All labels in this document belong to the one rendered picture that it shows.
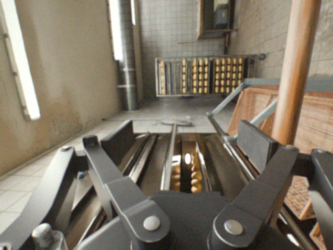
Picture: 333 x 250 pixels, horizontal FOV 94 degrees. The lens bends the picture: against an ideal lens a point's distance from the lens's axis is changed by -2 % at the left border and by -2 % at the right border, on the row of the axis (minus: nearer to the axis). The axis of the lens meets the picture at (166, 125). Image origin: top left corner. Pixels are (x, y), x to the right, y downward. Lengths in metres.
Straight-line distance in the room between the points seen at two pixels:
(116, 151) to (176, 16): 5.39
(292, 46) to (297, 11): 0.04
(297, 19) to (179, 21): 5.21
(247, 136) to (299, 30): 0.15
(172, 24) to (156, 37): 0.58
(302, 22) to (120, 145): 0.26
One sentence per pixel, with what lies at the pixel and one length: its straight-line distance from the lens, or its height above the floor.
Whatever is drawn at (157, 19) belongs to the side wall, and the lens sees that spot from 5.52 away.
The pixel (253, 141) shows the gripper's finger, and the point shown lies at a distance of 0.17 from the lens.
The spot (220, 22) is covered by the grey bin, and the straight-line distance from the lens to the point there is 4.82.
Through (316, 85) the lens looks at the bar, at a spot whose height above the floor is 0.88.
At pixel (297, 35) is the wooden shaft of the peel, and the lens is 0.27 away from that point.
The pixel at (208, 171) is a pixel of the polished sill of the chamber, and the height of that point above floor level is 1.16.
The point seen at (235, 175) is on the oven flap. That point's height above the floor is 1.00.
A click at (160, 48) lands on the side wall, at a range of 5.33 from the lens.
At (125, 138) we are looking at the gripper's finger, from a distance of 0.18.
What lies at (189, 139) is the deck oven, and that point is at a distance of 1.85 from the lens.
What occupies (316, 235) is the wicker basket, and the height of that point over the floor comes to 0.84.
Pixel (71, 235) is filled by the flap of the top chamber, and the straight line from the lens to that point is 0.91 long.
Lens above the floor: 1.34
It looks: 5 degrees up
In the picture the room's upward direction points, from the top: 90 degrees counter-clockwise
